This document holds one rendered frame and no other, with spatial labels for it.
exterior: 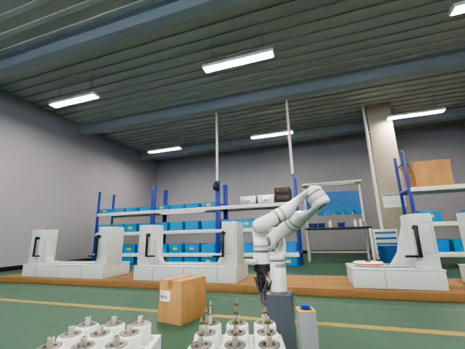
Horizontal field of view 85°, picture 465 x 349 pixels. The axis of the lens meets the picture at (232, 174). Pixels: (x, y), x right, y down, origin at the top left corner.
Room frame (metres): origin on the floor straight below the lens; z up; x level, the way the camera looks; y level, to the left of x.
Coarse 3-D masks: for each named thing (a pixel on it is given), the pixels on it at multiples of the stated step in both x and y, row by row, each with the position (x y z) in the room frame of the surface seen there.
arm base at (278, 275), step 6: (270, 264) 1.56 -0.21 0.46; (276, 264) 1.53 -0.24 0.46; (282, 264) 1.53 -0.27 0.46; (276, 270) 1.53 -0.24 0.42; (282, 270) 1.53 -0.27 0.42; (276, 276) 1.53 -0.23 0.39; (282, 276) 1.53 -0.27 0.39; (276, 282) 1.53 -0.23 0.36; (282, 282) 1.53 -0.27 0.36; (276, 288) 1.53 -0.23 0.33; (282, 288) 1.53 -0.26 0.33
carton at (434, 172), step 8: (432, 160) 4.73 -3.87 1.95; (440, 160) 4.70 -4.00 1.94; (448, 160) 4.67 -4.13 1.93; (400, 168) 5.29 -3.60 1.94; (408, 168) 4.97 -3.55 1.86; (416, 168) 4.82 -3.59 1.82; (424, 168) 4.79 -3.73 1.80; (432, 168) 4.76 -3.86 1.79; (440, 168) 4.73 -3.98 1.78; (448, 168) 4.69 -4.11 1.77; (416, 176) 4.84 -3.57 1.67; (424, 176) 4.80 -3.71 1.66; (432, 176) 4.77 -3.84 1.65; (440, 176) 4.74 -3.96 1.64; (448, 176) 4.71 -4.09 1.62; (416, 184) 4.85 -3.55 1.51; (424, 184) 4.81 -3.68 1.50; (432, 184) 4.78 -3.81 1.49; (440, 184) 4.75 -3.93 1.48; (448, 184) 4.71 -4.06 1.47
